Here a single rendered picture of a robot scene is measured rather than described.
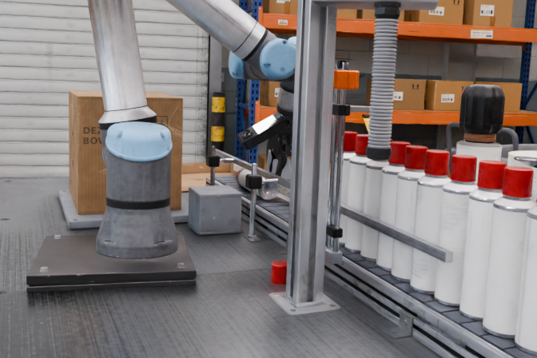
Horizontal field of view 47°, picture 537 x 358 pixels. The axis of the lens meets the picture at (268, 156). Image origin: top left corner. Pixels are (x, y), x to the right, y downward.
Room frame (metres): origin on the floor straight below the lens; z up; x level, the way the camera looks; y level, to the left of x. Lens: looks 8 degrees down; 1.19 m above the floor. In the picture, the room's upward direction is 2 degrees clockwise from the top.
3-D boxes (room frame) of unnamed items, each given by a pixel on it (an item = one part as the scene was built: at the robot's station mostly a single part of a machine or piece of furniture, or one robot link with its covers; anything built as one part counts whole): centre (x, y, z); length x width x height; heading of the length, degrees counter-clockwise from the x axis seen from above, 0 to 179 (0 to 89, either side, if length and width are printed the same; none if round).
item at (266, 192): (1.57, 0.03, 0.91); 0.20 x 0.05 x 0.05; 21
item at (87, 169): (1.56, 0.37, 0.99); 0.30 x 0.24 x 0.27; 21
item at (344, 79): (1.01, -0.14, 1.05); 0.10 x 0.04 x 0.33; 112
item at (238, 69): (1.32, 0.03, 1.21); 0.11 x 0.11 x 0.08; 17
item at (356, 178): (1.08, -0.17, 0.98); 0.05 x 0.05 x 0.20
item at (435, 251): (1.29, -0.04, 0.95); 1.07 x 0.01 x 0.01; 22
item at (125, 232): (1.13, 0.24, 0.90); 0.15 x 0.15 x 0.10
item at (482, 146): (1.21, -0.41, 1.03); 0.09 x 0.09 x 0.30
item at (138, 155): (1.14, 0.24, 1.02); 0.13 x 0.12 x 0.14; 17
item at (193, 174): (1.96, 0.19, 0.85); 0.30 x 0.26 x 0.04; 22
